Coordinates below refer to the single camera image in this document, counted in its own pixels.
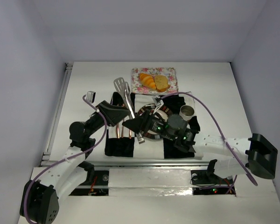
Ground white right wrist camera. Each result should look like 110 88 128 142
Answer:
152 95 164 114

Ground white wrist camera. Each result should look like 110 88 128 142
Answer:
152 95 164 114
85 91 96 104

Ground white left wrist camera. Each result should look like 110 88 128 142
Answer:
85 91 96 104

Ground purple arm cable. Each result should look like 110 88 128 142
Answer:
24 94 108 224
157 92 258 187

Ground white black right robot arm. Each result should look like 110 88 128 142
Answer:
122 110 278 183

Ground rose gold knife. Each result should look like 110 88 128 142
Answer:
116 124 120 139

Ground orange striped croissant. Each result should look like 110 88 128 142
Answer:
139 73 156 90

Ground floral rectangular tray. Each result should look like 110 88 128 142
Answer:
131 67 179 95

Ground white foam base board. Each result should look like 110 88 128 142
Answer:
54 168 280 224

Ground black white checkered cloth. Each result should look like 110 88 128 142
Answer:
105 92 203 160

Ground cream plate with patterned rim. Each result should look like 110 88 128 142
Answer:
136 104 173 140

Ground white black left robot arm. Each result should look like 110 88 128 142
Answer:
20 101 130 224

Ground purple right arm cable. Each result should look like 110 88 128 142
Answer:
157 92 258 187

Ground aluminium frame rail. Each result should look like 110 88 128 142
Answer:
41 62 73 163

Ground silver metal tongs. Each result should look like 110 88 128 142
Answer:
113 77 145 144

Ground brown bread slice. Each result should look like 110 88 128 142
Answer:
154 75 170 92

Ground rose gold spoon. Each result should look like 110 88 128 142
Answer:
121 126 124 138

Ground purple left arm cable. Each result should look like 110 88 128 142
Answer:
24 94 108 224

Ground grey metal cup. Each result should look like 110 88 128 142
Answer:
179 105 195 121

